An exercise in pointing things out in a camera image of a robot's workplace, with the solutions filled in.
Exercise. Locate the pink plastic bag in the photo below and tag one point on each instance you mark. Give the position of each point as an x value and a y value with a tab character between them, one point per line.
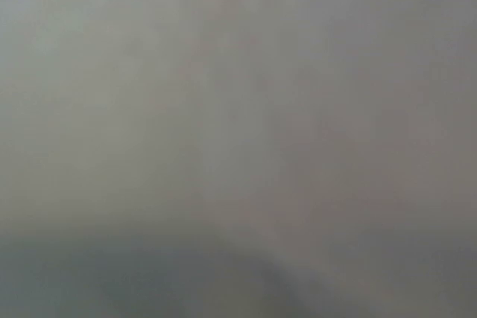
238	158

